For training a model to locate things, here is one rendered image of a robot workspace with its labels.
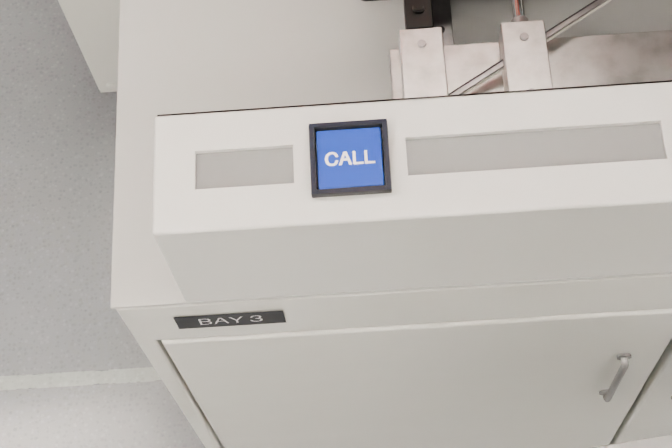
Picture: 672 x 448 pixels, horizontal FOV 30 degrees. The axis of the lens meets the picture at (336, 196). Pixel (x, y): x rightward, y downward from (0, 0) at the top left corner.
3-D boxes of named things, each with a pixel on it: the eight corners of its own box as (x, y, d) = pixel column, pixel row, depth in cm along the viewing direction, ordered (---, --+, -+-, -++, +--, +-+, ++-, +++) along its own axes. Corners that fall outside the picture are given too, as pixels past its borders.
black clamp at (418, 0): (403, 6, 103) (403, -12, 100) (430, 4, 102) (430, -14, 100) (406, 43, 101) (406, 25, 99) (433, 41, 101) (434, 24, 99)
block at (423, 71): (399, 47, 101) (398, 28, 99) (441, 45, 101) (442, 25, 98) (405, 135, 98) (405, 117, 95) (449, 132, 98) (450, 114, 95)
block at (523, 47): (498, 41, 101) (500, 20, 98) (540, 38, 101) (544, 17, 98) (508, 128, 98) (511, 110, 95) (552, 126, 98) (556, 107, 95)
